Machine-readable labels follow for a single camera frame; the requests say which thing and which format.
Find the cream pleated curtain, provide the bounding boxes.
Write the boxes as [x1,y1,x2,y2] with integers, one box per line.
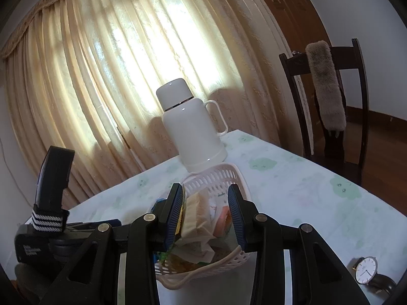
[0,0,316,204]

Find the grey furry scarf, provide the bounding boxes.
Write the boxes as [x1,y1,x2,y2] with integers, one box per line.
[305,40,347,132]

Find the dark wooden chair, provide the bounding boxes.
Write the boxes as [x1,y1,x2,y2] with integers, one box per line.
[279,38,370,187]

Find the brown wooden door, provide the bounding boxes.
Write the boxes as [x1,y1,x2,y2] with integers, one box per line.
[246,0,332,56]

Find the white snack packet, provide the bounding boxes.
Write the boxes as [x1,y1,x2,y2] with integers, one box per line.
[176,234,217,264]

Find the beige snack packet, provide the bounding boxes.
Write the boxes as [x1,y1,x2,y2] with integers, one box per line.
[181,192,211,239]

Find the wristwatch with white dial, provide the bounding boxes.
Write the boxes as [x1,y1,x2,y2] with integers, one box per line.
[352,256,398,296]

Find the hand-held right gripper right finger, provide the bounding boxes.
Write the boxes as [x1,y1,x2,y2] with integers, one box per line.
[227,184,371,305]

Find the person's left hand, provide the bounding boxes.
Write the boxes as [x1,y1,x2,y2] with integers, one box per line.
[14,261,62,305]

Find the white thermos jug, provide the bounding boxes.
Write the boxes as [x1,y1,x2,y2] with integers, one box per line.
[156,78,229,173]

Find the pink perforated plastic basket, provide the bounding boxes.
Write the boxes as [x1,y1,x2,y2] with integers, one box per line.
[154,163,252,291]

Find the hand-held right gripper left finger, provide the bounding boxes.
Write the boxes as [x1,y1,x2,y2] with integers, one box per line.
[38,182,185,305]

